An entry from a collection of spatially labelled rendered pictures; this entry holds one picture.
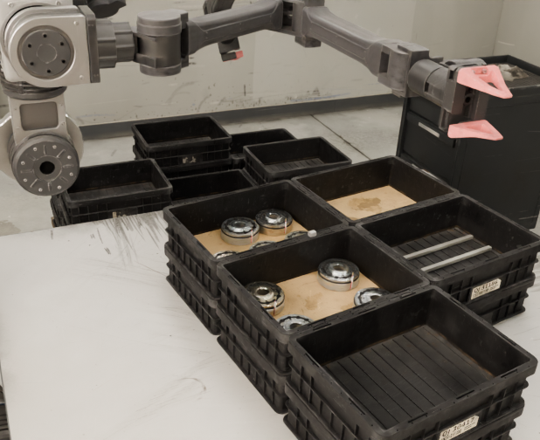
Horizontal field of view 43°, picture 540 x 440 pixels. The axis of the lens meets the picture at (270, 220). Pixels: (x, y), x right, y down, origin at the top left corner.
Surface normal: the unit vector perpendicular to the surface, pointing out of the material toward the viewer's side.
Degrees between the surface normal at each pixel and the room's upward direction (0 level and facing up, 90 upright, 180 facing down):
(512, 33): 90
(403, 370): 0
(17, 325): 0
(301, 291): 0
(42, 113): 90
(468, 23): 90
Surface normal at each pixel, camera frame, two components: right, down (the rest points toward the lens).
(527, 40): -0.91, 0.16
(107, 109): 0.40, 0.47
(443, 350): 0.05, -0.87
